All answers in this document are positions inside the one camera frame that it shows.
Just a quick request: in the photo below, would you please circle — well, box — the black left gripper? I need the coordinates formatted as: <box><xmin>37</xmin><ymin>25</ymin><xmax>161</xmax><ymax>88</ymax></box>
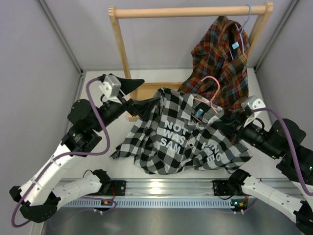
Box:
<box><xmin>91</xmin><ymin>74</ymin><xmax>160</xmax><ymax>133</ymax></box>

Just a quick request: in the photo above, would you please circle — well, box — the wooden clothes rack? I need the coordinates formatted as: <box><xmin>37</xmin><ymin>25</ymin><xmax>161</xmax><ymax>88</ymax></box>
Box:
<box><xmin>108</xmin><ymin>1</ymin><xmax>274</xmax><ymax>122</ymax></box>

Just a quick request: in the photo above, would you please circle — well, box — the black white checked shirt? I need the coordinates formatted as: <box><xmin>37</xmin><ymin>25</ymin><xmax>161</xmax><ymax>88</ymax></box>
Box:
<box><xmin>110</xmin><ymin>88</ymin><xmax>252</xmax><ymax>175</ymax></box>

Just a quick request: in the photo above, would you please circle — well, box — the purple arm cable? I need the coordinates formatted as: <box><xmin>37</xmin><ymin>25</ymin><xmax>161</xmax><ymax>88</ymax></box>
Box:
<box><xmin>251</xmin><ymin>107</ymin><xmax>313</xmax><ymax>196</ymax></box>
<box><xmin>11</xmin><ymin>76</ymin><xmax>111</xmax><ymax>228</ymax></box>

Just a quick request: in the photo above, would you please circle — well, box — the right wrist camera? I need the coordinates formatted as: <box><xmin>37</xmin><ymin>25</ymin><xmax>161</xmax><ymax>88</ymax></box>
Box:
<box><xmin>241</xmin><ymin>95</ymin><xmax>266</xmax><ymax>127</ymax></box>

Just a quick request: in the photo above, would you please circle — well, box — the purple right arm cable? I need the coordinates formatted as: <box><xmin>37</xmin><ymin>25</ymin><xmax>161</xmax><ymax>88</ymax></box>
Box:
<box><xmin>251</xmin><ymin>107</ymin><xmax>313</xmax><ymax>196</ymax></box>

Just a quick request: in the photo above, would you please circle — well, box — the blue wire hanger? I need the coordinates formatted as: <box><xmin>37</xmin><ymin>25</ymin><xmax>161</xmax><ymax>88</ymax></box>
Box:
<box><xmin>229</xmin><ymin>4</ymin><xmax>252</xmax><ymax>60</ymax></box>

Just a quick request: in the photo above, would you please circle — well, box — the red brown plaid shirt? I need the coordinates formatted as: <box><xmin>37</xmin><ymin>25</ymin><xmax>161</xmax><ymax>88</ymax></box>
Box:
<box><xmin>178</xmin><ymin>16</ymin><xmax>250</xmax><ymax>118</ymax></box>

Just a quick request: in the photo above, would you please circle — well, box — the pink wire hanger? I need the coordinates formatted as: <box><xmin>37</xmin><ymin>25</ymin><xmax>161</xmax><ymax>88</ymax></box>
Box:
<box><xmin>194</xmin><ymin>75</ymin><xmax>221</xmax><ymax>114</ymax></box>

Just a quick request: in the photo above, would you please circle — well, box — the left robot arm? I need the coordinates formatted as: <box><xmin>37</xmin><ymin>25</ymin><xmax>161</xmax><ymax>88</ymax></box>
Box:
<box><xmin>9</xmin><ymin>74</ymin><xmax>157</xmax><ymax>223</ymax></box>

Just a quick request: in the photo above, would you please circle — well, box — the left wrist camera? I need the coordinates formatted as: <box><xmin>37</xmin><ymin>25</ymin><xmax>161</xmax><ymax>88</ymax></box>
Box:
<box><xmin>99</xmin><ymin>75</ymin><xmax>121</xmax><ymax>102</ymax></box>

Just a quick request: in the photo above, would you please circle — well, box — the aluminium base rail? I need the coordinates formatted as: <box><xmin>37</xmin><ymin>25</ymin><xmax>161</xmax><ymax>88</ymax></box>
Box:
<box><xmin>58</xmin><ymin>178</ymin><xmax>289</xmax><ymax>196</ymax></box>

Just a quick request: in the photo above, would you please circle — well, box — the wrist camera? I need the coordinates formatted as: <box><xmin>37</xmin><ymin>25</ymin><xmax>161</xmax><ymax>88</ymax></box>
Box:
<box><xmin>99</xmin><ymin>75</ymin><xmax>121</xmax><ymax>102</ymax></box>
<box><xmin>241</xmin><ymin>95</ymin><xmax>266</xmax><ymax>127</ymax></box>

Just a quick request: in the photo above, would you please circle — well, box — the perforated cable duct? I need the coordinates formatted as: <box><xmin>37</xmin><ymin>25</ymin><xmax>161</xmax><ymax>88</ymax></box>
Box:
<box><xmin>64</xmin><ymin>198</ymin><xmax>248</xmax><ymax>209</ymax></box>

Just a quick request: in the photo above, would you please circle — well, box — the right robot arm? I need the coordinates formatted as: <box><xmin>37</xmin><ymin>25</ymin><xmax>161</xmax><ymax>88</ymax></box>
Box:
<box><xmin>227</xmin><ymin>118</ymin><xmax>313</xmax><ymax>235</ymax></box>

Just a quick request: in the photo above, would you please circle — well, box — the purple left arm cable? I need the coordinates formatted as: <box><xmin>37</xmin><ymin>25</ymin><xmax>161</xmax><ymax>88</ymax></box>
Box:
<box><xmin>11</xmin><ymin>76</ymin><xmax>111</xmax><ymax>228</ymax></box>

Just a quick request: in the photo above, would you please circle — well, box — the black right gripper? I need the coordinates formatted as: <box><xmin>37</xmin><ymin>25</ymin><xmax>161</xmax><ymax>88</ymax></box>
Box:
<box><xmin>214</xmin><ymin>110</ymin><xmax>281</xmax><ymax>160</ymax></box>

